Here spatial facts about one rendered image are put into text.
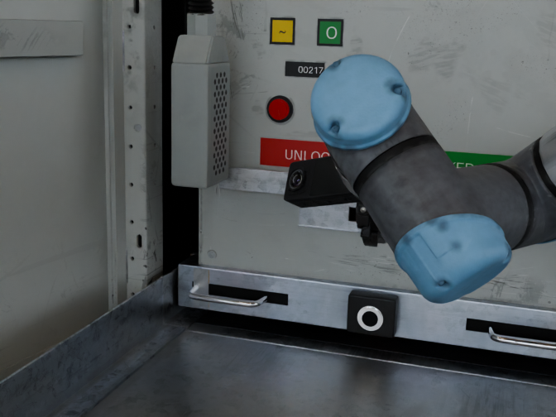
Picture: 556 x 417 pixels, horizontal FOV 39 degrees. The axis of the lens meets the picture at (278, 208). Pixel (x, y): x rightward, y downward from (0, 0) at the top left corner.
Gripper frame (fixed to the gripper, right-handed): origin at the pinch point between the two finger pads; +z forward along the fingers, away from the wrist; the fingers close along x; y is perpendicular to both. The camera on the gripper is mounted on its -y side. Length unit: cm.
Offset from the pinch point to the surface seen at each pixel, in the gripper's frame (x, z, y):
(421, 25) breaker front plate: 22.5, -6.8, 2.0
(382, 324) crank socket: -10.2, 8.3, 0.4
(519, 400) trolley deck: -17.0, 4.8, 16.9
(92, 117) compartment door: 8.5, -6.0, -37.5
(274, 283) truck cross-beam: -6.7, 8.9, -14.4
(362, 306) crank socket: -8.5, 7.3, -2.2
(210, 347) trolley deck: -16.4, 6.1, -20.3
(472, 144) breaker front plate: 10.9, -0.2, 9.0
